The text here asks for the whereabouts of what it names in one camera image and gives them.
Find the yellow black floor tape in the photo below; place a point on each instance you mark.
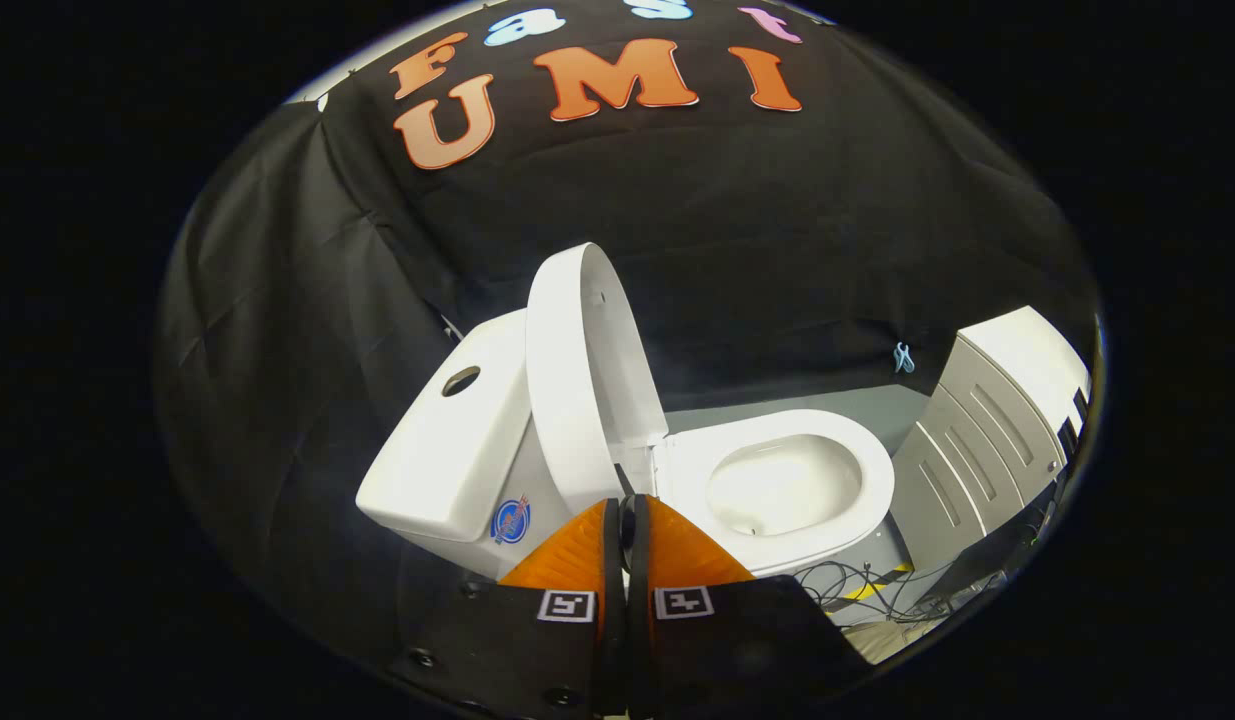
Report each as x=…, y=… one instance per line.
x=872, y=586

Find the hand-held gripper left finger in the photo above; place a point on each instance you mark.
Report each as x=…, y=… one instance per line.
x=537, y=650

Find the white toilet lid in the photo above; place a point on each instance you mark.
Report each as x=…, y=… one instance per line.
x=577, y=400

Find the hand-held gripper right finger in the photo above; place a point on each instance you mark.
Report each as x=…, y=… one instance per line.
x=717, y=650

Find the grey panelled cabinet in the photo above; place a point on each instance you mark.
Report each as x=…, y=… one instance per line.
x=977, y=440

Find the black backdrop cloth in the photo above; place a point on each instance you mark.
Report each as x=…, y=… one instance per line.
x=727, y=220

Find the blue plastic clip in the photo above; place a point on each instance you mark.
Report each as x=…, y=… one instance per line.
x=904, y=357

